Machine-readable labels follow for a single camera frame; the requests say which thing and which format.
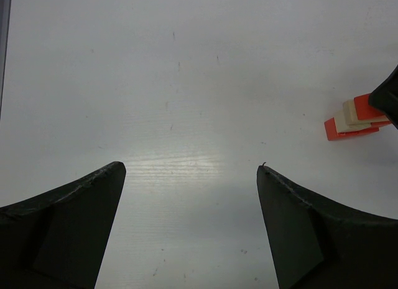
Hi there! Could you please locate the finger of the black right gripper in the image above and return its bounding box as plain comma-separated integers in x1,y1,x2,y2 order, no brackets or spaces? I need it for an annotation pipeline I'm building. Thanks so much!
368,66,398,127

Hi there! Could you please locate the red cube white letter N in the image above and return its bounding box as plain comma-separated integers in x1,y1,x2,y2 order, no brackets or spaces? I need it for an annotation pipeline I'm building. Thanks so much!
371,121,391,128

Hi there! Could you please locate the natural wood cube red N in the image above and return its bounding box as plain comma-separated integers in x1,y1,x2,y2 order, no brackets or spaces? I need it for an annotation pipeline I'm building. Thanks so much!
333,111,372,133

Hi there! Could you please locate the red cube white pattern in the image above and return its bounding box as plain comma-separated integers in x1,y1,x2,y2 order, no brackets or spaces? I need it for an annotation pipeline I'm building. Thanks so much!
324,118,379,141

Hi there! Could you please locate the aluminium table edge rail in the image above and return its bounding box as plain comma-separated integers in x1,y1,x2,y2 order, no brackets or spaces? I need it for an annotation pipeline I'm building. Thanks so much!
0,0,12,109

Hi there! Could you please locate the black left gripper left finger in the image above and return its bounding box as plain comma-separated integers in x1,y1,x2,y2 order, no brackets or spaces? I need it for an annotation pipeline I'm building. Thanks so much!
1,162,126,288

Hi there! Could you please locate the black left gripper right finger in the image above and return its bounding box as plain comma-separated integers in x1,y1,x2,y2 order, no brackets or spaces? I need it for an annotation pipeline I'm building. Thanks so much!
257,165,397,288

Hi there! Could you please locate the long natural wood block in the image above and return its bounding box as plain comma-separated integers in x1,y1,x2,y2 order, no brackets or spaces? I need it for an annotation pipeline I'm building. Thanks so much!
343,99,389,124

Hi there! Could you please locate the plain red wood block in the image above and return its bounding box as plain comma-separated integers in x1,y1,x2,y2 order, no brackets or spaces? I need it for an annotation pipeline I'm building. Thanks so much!
354,93,386,122

